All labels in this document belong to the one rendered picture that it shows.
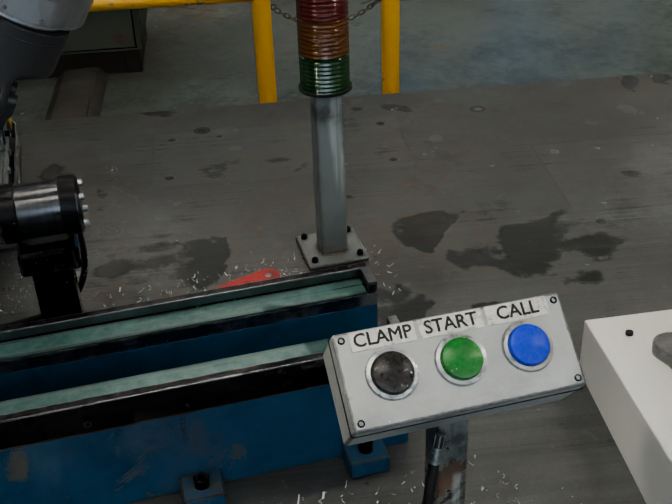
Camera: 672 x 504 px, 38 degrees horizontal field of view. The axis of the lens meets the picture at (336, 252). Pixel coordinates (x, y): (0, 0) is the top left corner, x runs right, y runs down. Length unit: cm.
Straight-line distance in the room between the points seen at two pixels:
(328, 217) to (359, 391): 60
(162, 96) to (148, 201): 240
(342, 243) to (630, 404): 46
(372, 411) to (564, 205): 79
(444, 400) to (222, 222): 75
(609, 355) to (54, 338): 55
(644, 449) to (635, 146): 73
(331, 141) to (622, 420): 47
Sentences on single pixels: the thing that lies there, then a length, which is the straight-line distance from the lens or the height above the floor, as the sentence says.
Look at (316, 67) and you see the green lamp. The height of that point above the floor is 107.
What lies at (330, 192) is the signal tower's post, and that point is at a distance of 124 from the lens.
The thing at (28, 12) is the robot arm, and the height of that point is 129.
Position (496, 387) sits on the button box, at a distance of 70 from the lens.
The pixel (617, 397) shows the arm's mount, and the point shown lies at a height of 85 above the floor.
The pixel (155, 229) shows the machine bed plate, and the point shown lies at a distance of 138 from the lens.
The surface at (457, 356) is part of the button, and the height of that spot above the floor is 107.
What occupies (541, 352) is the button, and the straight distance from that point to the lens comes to 70.
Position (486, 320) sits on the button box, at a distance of 71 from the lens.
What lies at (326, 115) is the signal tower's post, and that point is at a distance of 119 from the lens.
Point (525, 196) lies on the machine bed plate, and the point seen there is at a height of 80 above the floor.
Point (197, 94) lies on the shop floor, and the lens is 383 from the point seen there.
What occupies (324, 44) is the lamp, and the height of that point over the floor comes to 109.
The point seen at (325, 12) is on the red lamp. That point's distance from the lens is 113.
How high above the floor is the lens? 150
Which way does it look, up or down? 33 degrees down
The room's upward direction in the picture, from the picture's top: 2 degrees counter-clockwise
